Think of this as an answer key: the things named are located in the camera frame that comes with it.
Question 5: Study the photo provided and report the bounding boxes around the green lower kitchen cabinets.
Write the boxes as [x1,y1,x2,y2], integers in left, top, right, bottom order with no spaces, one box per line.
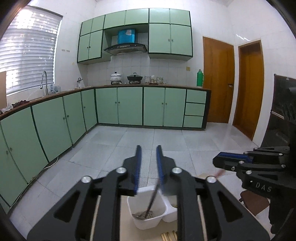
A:
[1,85,211,209]

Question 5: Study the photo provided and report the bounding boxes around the white cooking pot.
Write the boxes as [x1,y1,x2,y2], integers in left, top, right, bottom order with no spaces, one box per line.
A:
[110,71,122,85]

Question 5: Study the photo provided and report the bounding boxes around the green upper kitchen cabinets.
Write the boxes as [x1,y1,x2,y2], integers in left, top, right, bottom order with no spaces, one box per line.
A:
[77,8,193,64]

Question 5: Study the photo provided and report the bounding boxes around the white window blind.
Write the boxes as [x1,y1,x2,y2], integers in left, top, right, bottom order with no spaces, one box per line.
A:
[1,6,62,94]

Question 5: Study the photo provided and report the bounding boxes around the black cabinet at right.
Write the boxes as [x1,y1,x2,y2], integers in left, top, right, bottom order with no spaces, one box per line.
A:
[261,74,295,148]

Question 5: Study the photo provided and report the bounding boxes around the green kitchen cabinets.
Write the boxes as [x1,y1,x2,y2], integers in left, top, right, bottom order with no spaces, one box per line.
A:
[77,8,193,64]
[1,85,211,209]

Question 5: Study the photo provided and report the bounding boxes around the blue box above hood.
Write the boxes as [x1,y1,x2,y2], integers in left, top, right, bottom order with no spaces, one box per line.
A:
[117,29,137,44]

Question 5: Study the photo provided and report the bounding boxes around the bamboo chopstick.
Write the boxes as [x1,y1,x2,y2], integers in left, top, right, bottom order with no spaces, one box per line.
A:
[161,230,178,241]

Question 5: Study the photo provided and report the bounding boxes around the green thermos bottle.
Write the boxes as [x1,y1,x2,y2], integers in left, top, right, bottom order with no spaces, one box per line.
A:
[197,69,204,87]

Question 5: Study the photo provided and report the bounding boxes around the chrome kitchen faucet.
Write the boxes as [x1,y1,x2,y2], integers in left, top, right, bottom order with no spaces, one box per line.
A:
[40,70,49,96]

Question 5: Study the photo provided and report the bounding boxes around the brown wooden door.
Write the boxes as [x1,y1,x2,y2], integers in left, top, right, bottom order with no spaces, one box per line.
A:
[203,37,235,123]
[233,40,264,140]

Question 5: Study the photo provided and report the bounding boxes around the metal spoon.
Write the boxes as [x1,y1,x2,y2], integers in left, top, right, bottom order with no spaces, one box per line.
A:
[131,182,161,220]

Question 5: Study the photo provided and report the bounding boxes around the white two-compartment utensil holder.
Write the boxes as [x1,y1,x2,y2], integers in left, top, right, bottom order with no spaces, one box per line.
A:
[127,186,178,230]

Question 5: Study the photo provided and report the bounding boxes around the red-tipped wooden chopstick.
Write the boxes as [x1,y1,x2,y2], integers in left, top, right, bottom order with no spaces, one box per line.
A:
[213,169,226,178]

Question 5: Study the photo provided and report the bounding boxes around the black wok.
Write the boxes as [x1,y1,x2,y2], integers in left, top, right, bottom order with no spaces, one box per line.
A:
[127,72,143,84]

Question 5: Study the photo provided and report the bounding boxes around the black range hood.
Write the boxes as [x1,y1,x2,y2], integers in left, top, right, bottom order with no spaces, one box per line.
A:
[104,43,147,56]

